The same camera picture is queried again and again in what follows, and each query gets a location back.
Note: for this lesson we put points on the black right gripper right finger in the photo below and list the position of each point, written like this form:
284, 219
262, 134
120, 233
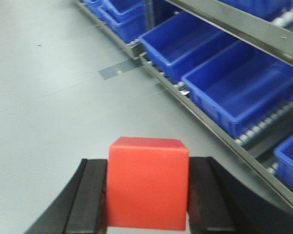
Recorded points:
218, 203

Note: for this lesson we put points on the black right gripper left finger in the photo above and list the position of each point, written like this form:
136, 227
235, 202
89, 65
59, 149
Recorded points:
80, 207

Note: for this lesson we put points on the red foam cube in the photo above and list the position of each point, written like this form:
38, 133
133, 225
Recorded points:
147, 183

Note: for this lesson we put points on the blue bin lower shelf near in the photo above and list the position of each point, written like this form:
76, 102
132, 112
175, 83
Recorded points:
240, 86

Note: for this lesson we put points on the blue bin shelf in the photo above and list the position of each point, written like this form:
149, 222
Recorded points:
240, 86
183, 42

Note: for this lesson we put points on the blue bin lower shelf middle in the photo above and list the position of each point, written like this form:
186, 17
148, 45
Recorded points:
183, 42

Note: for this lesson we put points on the blue bin lower right corner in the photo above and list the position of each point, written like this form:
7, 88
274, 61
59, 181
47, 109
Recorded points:
284, 154

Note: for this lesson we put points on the small blue bin far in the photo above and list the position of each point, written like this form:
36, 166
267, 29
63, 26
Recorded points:
125, 17

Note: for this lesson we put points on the grey lower shelf rail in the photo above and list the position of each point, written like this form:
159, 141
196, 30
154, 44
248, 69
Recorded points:
264, 24

